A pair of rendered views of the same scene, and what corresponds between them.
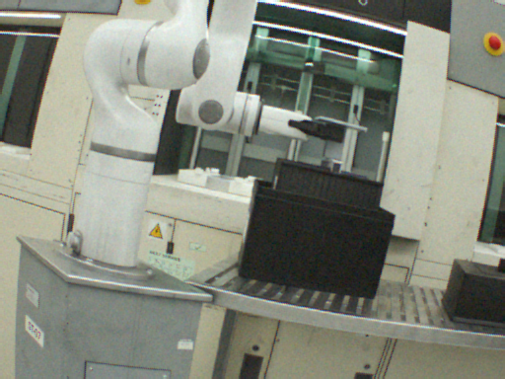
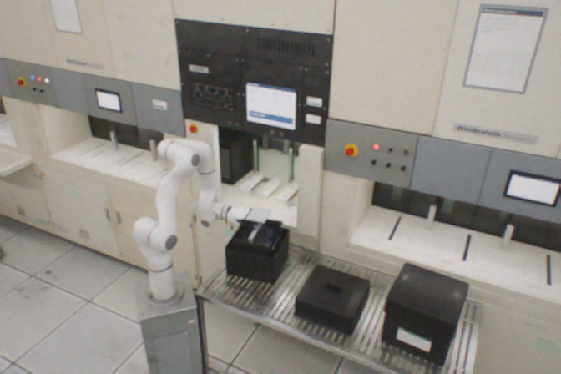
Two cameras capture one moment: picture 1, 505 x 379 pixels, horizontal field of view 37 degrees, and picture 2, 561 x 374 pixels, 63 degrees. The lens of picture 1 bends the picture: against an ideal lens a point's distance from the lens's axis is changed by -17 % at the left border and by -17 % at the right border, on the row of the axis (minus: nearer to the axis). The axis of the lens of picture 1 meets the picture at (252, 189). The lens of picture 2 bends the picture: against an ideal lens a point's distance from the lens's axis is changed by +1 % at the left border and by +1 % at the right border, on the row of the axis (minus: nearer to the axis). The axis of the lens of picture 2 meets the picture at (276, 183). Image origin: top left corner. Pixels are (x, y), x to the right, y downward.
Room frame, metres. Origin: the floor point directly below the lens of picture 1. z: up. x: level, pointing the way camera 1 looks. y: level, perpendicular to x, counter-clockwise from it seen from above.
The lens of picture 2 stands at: (-0.03, -0.86, 2.36)
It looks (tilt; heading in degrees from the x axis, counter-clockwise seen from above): 29 degrees down; 19
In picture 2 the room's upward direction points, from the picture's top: straight up
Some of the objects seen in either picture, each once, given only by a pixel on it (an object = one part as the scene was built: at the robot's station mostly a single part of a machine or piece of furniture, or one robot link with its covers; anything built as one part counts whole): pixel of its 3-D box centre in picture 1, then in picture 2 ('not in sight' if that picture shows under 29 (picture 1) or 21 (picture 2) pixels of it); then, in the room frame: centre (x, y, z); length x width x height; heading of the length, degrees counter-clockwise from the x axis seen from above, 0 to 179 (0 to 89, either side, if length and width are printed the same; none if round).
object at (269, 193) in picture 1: (314, 238); (258, 250); (1.79, -0.14, 0.85); 0.28 x 0.28 x 0.17; 2
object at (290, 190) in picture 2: not in sight; (297, 194); (2.36, -0.19, 0.89); 0.22 x 0.21 x 0.04; 172
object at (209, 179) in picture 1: (225, 181); (260, 185); (2.40, 0.07, 0.89); 0.22 x 0.21 x 0.04; 172
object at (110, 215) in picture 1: (110, 210); (162, 279); (1.42, 0.22, 0.85); 0.19 x 0.19 x 0.18
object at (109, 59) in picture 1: (121, 83); (152, 242); (1.43, 0.25, 1.07); 0.19 x 0.12 x 0.24; 73
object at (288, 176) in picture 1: (323, 198); (258, 239); (1.79, -0.14, 0.93); 0.24 x 0.20 x 0.32; 2
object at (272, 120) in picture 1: (281, 121); (237, 214); (1.79, -0.03, 1.06); 0.11 x 0.10 x 0.07; 92
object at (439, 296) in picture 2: not in sight; (423, 312); (1.58, -1.00, 0.89); 0.29 x 0.29 x 0.25; 78
